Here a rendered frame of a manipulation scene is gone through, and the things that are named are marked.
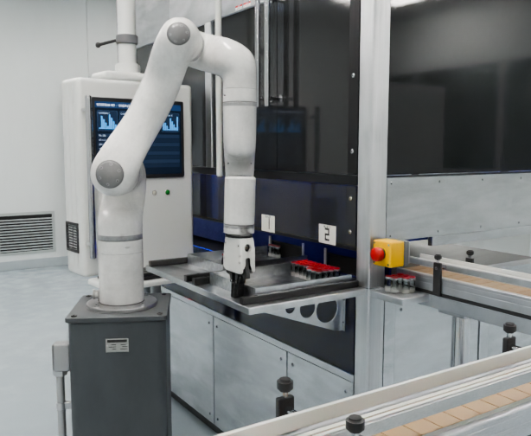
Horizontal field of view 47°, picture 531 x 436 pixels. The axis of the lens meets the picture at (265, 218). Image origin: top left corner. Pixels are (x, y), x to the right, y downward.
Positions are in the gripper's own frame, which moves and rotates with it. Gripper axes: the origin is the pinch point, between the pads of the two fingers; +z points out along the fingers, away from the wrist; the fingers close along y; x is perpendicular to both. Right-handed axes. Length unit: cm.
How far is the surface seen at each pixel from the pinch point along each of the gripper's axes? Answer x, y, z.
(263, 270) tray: -21.0, 18.5, -0.4
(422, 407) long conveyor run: 30, -92, -7
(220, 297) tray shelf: 3.3, 3.7, 2.4
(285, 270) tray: -29.9, 18.4, 0.3
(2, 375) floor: 19, 221, 94
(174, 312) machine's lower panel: -40, 122, 40
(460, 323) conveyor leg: -51, -35, 7
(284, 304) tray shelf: -7.7, -12.0, 2.2
